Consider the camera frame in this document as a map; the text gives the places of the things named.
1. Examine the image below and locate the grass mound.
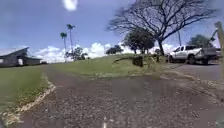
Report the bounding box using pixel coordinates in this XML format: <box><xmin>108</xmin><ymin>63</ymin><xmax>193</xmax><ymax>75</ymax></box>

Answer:
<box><xmin>53</xmin><ymin>53</ymin><xmax>174</xmax><ymax>79</ymax></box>

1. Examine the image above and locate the dark leafy bush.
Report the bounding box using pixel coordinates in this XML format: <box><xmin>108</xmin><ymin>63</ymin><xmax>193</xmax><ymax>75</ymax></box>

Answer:
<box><xmin>105</xmin><ymin>44</ymin><xmax>124</xmax><ymax>56</ymax></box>

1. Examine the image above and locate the dark tree stump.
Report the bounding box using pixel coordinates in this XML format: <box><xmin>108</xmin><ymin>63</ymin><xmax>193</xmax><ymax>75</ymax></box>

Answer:
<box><xmin>112</xmin><ymin>55</ymin><xmax>145</xmax><ymax>68</ymax></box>

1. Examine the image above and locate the dark leafy tree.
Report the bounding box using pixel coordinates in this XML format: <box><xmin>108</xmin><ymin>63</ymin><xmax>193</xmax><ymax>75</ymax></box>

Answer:
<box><xmin>64</xmin><ymin>46</ymin><xmax>89</xmax><ymax>62</ymax></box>
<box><xmin>122</xmin><ymin>29</ymin><xmax>156</xmax><ymax>55</ymax></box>
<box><xmin>187</xmin><ymin>33</ymin><xmax>214</xmax><ymax>49</ymax></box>

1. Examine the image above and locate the grey asphalt road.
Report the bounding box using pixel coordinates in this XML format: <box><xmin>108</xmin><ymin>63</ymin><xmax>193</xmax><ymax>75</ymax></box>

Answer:
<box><xmin>13</xmin><ymin>61</ymin><xmax>224</xmax><ymax>128</ymax></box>

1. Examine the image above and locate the tall palm tree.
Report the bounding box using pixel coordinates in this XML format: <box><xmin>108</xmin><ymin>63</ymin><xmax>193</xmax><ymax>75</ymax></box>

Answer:
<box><xmin>59</xmin><ymin>31</ymin><xmax>69</xmax><ymax>54</ymax></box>
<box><xmin>66</xmin><ymin>23</ymin><xmax>76</xmax><ymax>54</ymax></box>

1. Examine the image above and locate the large bare tree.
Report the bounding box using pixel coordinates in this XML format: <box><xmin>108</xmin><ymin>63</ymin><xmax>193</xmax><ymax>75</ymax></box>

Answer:
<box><xmin>107</xmin><ymin>0</ymin><xmax>219</xmax><ymax>56</ymax></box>

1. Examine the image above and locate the white pickup truck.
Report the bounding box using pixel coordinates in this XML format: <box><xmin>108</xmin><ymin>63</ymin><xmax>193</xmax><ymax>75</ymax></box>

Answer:
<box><xmin>167</xmin><ymin>44</ymin><xmax>222</xmax><ymax>66</ymax></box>

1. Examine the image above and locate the pale kerb strip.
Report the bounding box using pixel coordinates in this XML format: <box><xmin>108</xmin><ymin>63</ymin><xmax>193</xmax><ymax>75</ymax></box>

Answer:
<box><xmin>1</xmin><ymin>74</ymin><xmax>57</xmax><ymax>126</ymax></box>

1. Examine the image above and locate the grey building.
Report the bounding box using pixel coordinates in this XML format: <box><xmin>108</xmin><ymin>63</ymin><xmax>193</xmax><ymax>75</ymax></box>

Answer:
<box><xmin>0</xmin><ymin>46</ymin><xmax>44</xmax><ymax>68</ymax></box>

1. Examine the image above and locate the grass verge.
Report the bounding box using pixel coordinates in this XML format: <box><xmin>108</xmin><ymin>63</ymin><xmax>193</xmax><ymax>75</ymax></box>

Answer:
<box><xmin>0</xmin><ymin>65</ymin><xmax>51</xmax><ymax>113</ymax></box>

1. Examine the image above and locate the wooden pole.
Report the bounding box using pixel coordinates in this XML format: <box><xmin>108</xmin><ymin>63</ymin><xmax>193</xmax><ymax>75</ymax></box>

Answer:
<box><xmin>214</xmin><ymin>21</ymin><xmax>224</xmax><ymax>68</ymax></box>

